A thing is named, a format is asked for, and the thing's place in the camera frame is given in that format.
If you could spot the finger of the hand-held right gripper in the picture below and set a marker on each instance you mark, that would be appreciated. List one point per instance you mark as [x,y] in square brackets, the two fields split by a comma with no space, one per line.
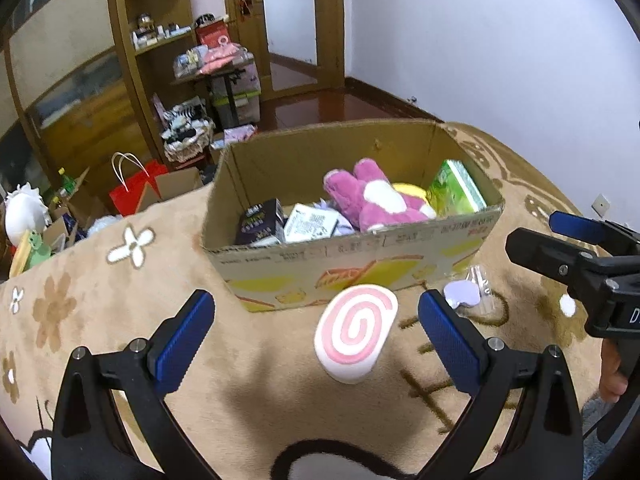
[575,225]
[540,250]

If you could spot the green tissue pack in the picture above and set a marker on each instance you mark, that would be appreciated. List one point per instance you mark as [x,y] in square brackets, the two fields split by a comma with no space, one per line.
[455,190]

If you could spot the small box with pink items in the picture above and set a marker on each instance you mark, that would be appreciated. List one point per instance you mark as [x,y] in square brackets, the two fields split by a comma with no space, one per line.
[235,135]

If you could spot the lace trimmed basket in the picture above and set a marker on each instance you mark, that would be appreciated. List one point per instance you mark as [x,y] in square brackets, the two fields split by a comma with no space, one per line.
[187,147]

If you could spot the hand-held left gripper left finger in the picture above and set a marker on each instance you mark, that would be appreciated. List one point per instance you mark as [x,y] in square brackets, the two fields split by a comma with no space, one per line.
[182,345]

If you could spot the zebra striped plush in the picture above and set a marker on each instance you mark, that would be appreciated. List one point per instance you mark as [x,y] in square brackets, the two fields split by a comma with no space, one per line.
[182,115]

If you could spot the grey-blue clothing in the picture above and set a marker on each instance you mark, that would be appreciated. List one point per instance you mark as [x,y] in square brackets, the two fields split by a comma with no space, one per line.
[597,430]

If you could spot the pink swirl roll plush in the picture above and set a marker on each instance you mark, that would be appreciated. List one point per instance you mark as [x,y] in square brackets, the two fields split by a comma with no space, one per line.
[355,330]

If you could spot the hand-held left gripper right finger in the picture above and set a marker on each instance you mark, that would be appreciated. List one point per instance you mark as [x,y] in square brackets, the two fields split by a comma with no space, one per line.
[450,345]

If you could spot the white plastic storage box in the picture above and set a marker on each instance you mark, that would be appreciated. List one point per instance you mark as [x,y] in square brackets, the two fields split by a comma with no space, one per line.
[245,95]

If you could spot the green frog plush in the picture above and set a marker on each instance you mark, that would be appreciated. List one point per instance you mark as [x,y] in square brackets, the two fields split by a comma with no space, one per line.
[39,250]

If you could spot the white wall socket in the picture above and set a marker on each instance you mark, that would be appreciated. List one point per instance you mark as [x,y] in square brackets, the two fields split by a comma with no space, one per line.
[600,205]

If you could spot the purple heart-shaped piece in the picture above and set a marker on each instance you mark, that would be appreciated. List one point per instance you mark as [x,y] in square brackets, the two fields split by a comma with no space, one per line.
[460,292]

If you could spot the red gift box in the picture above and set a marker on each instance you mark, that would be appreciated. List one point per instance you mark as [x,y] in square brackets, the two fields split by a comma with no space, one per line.
[210,34]

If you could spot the small dark table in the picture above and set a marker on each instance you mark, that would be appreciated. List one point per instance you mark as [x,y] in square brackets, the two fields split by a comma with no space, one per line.
[220,71]

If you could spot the clear organizer box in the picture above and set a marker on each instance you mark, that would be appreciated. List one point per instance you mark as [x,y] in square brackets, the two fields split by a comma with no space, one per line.
[189,60]

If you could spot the white tissue pack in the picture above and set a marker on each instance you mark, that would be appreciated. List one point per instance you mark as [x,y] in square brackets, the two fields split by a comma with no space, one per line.
[310,222]

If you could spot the person's right hand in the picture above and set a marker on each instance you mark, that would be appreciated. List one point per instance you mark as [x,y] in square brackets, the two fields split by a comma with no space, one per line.
[611,370]

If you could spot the red paper bag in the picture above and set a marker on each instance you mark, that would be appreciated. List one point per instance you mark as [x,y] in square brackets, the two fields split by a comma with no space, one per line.
[135,192]

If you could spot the black cap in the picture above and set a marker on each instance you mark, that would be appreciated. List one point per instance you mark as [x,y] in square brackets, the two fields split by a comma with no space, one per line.
[204,19]

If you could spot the clear plastic wrapper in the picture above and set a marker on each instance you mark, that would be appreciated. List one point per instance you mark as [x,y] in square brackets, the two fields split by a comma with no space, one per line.
[481,280]

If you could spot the plain cardboard box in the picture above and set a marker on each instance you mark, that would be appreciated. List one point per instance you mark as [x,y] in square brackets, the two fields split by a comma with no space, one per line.
[180,185]

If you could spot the wooden corner shelf unit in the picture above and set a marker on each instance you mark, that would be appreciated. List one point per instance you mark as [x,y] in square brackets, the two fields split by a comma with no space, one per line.
[150,75]

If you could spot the wooden wardrobe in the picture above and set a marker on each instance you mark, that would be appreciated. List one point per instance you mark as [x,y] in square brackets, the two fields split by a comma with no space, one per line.
[75,110]

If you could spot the printed cardboard box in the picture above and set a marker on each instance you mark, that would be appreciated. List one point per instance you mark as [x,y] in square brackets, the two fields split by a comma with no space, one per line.
[350,255]

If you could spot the yellow plush toy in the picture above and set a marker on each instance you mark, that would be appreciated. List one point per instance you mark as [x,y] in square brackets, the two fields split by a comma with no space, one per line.
[410,189]

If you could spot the cardboard box with bottles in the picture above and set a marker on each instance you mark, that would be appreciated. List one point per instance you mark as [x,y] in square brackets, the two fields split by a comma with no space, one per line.
[85,210]

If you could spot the green bottle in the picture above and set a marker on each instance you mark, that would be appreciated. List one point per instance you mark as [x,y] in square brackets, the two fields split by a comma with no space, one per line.
[63,182]

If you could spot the pink bear plush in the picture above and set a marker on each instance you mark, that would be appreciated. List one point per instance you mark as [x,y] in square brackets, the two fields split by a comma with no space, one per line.
[350,195]

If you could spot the black tissue pack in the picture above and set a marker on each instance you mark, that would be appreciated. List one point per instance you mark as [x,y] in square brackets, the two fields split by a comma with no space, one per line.
[260,222]

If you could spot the wooden door with glass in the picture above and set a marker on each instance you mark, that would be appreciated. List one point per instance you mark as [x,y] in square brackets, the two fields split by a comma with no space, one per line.
[235,60]

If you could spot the pink clothing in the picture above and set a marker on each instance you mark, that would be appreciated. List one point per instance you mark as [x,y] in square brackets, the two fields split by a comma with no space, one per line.
[220,57]

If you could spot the white round plush toy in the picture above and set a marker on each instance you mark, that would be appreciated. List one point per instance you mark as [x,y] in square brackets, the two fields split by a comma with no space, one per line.
[25,215]

